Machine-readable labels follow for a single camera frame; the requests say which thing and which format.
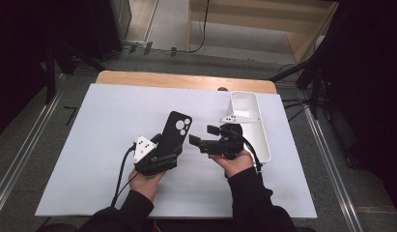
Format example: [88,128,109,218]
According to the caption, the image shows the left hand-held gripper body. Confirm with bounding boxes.
[132,134,184,177]

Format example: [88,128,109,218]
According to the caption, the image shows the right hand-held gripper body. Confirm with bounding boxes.
[199,114,262,160]

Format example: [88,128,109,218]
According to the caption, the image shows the black phone case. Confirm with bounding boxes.
[154,110,193,159]

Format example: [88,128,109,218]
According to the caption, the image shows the white rectangular plastic bin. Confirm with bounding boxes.
[227,91,271,165]

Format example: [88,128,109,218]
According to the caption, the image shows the person's right hand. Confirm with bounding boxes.
[209,148,255,179]

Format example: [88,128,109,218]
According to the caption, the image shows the person's left hand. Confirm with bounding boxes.
[128,168,166,203]

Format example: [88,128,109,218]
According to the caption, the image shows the white board table cover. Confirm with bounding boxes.
[35,82,318,220]

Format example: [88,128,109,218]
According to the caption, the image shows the black tripod stand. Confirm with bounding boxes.
[268,0,335,120]

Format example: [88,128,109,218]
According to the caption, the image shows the light wooden shelf unit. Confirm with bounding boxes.
[185,0,340,64]

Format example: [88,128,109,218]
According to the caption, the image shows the black metal stand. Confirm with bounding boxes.
[44,42,105,105]

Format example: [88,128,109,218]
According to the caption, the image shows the black cabinet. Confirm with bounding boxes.
[86,0,133,61]

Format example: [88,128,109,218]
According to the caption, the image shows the black curtain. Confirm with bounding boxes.
[321,0,397,220]
[0,0,94,144]

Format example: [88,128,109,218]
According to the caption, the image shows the right hand-held gripper black cable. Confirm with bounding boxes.
[238,130,265,182]

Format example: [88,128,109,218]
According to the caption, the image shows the hand-held gripper black cable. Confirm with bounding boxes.
[238,130,265,182]
[110,143,137,207]

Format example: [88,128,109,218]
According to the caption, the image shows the left hand-held gripper black cable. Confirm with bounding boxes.
[110,143,137,207]

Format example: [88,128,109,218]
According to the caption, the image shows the black floor cables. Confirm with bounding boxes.
[281,96,313,123]

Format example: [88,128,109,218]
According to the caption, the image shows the metal floor rail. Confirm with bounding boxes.
[298,90,364,232]
[0,73,67,223]

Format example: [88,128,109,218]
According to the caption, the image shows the black hanging cable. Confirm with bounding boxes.
[185,0,211,55]

